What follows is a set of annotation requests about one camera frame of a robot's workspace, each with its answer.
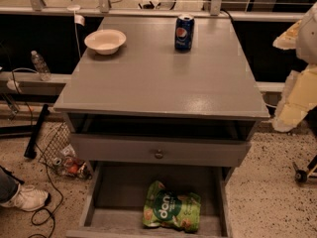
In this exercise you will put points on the wire basket with items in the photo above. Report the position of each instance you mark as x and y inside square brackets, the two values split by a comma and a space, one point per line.
[60, 156]

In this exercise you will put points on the blue jeans leg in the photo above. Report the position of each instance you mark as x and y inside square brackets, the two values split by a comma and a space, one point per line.
[8, 187]

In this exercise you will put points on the clear plastic water bottle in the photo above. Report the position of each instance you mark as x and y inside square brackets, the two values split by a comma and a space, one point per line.
[41, 66]

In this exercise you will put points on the green rice chip bag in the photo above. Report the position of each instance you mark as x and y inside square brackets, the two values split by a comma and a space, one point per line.
[168, 209]

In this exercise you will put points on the black bar on floor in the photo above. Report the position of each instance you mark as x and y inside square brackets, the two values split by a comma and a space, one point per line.
[30, 152]

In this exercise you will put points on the white sneaker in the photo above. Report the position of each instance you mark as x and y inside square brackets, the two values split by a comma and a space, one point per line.
[28, 198]

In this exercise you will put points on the white paper bowl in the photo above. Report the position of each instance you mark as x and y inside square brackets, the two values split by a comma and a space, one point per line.
[105, 42]

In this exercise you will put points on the blue Pepsi can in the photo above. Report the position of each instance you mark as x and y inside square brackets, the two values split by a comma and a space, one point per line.
[184, 30]

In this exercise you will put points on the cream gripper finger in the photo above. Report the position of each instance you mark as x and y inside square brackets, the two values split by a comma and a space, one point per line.
[298, 97]
[288, 39]

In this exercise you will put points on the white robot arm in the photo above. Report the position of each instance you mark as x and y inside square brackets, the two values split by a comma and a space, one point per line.
[307, 37]

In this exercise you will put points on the open grey middle drawer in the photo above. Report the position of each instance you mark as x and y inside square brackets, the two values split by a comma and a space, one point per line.
[115, 202]

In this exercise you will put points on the black wheeled stand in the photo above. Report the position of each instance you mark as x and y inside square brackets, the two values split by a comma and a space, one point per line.
[302, 176]

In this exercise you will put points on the grey top drawer with knob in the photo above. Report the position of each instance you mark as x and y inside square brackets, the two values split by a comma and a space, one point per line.
[164, 151]

